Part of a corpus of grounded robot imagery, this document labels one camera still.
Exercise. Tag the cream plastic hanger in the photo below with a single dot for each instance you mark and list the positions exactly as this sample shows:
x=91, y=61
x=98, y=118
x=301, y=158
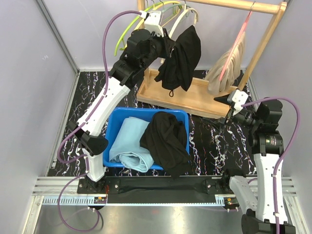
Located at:
x=186, y=10

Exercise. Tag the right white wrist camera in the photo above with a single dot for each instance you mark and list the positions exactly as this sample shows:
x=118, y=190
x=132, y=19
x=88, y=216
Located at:
x=236, y=100

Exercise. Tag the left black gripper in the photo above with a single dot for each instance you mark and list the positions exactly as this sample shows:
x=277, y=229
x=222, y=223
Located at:
x=165, y=41

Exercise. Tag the aluminium rail frame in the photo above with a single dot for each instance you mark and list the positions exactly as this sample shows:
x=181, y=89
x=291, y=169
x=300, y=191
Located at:
x=63, y=191

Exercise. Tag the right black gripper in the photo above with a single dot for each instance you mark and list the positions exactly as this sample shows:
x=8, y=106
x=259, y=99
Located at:
x=223, y=99

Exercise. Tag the black trousers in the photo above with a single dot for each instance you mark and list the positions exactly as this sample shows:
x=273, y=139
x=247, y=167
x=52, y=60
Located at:
x=166, y=139
x=177, y=70

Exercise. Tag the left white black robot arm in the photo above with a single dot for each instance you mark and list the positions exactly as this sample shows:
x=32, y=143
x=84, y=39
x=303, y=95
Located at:
x=143, y=48

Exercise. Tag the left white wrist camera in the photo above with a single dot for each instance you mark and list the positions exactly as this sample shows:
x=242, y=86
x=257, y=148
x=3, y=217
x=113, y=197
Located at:
x=152, y=22

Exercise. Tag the pink plastic hanger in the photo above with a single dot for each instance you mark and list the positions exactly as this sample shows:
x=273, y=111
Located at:
x=242, y=30

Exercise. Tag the yellow plastic hanger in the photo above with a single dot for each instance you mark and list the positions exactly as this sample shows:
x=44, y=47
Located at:
x=156, y=9

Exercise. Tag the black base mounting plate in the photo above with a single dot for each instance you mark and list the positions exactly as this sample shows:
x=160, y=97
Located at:
x=157, y=190

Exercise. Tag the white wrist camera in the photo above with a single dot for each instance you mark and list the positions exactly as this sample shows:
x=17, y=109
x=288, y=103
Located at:
x=236, y=100
x=152, y=22

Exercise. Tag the blue plastic bin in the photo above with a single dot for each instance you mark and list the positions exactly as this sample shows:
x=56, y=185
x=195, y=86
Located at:
x=119, y=114

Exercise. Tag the green plastic hanger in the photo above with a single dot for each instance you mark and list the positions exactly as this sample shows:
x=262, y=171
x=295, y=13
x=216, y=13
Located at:
x=131, y=24

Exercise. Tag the wooden clothes rack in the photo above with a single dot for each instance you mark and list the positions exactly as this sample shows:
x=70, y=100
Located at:
x=196, y=100

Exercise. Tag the beige trousers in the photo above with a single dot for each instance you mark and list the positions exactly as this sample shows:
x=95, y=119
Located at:
x=227, y=69

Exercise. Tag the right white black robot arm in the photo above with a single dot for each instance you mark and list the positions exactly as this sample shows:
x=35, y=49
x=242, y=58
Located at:
x=263, y=213

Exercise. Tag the light blue trousers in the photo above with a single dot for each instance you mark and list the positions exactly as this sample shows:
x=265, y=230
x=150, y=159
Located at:
x=126, y=148

